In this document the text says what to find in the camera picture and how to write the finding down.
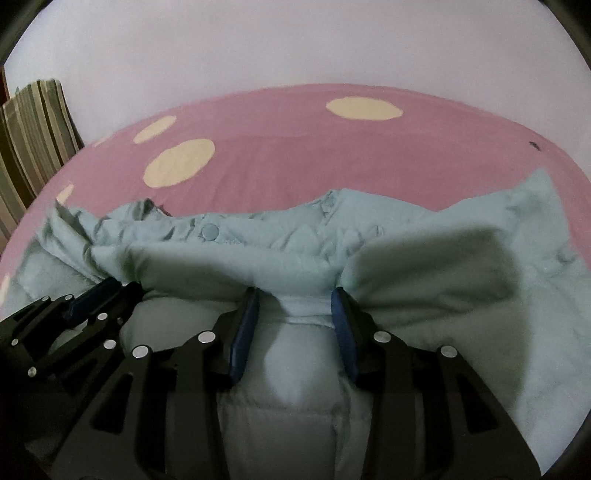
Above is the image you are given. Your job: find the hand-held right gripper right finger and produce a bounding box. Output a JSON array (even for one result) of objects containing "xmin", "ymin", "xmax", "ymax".
[{"xmin": 330, "ymin": 286, "xmax": 542, "ymax": 480}]

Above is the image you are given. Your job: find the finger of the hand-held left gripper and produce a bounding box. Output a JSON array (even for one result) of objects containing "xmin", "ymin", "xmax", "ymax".
[
  {"xmin": 0, "ymin": 278, "xmax": 122, "ymax": 352},
  {"xmin": 22, "ymin": 281, "xmax": 146, "ymax": 385}
]

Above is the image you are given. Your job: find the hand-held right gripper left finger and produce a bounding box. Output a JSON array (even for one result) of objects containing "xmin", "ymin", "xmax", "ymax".
[{"xmin": 51, "ymin": 286, "xmax": 262, "ymax": 480}]

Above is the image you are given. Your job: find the light blue puffer jacket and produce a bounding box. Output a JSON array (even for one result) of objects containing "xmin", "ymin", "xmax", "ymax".
[{"xmin": 0, "ymin": 168, "xmax": 591, "ymax": 480}]

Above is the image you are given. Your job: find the striped upright mattress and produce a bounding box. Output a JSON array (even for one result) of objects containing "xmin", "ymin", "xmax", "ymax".
[{"xmin": 0, "ymin": 79, "xmax": 86, "ymax": 241}]

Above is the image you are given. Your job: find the pink bed with cream dots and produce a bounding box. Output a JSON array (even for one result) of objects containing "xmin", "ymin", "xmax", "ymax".
[{"xmin": 0, "ymin": 83, "xmax": 591, "ymax": 319}]

